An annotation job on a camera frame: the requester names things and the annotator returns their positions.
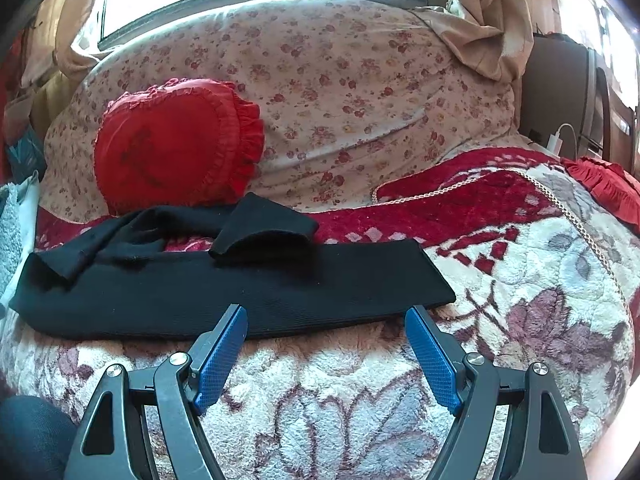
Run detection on dark wooden nightstand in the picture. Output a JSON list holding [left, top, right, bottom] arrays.
[[518, 32, 612, 158]]

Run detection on white charger with cable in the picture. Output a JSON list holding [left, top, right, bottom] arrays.
[[529, 122, 579, 159]]

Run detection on beige curtain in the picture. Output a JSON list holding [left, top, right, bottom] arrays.
[[414, 0, 551, 84]]

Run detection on floral beige quilt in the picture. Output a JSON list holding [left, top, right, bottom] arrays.
[[40, 0, 525, 223]]

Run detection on red heart ruffled pillow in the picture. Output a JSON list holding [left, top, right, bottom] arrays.
[[93, 78, 265, 216]]

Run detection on black knit pants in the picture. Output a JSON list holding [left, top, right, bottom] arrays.
[[10, 194, 454, 340]]

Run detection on light teal fleece garment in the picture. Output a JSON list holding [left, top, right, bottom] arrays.
[[0, 171, 40, 316]]

